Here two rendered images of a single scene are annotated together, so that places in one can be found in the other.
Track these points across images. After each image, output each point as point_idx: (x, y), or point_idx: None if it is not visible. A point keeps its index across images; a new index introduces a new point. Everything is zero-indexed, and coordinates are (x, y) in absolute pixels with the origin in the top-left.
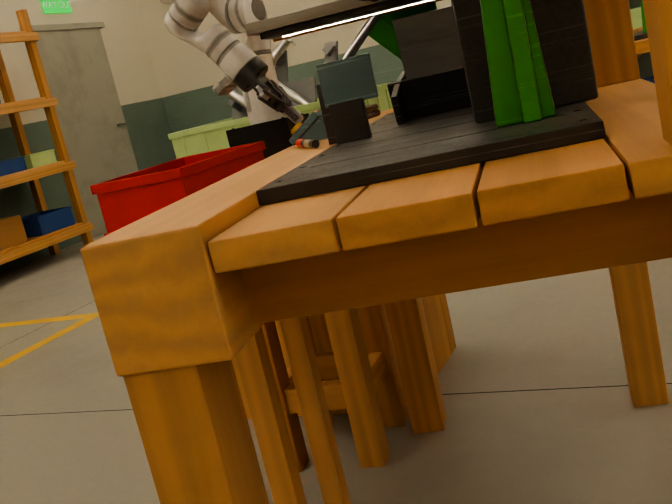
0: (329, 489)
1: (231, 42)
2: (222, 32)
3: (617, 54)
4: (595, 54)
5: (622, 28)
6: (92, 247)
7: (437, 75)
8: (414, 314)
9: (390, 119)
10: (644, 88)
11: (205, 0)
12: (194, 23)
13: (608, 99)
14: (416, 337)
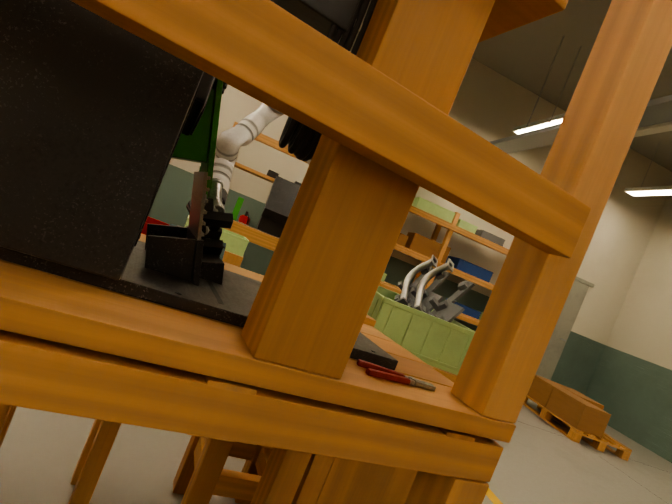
0: (75, 486)
1: (214, 170)
2: (217, 162)
3: (261, 312)
4: (257, 298)
5: (277, 284)
6: None
7: (190, 233)
8: (274, 474)
9: (237, 276)
10: (59, 303)
11: (228, 142)
12: (219, 153)
13: (9, 272)
14: (265, 492)
